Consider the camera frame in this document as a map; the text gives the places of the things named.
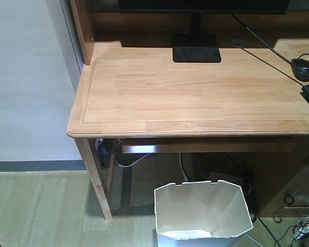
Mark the white plastic trash bin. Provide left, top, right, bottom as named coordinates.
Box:
left=154, top=180, right=253, bottom=246

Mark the wooden desk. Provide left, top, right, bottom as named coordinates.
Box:
left=67, top=1, right=309, bottom=220

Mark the black computer monitor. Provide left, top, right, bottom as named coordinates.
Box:
left=118, top=0, right=289, bottom=63

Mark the black computer mouse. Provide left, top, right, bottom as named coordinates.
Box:
left=291, top=59, right=309, bottom=82

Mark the white cable under desk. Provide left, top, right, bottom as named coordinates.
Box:
left=115, top=152, right=152, bottom=168

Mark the black monitor cable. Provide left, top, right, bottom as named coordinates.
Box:
left=231, top=13, right=309, bottom=85

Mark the cable bundle on floor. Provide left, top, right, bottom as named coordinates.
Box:
left=272, top=200, right=309, bottom=247

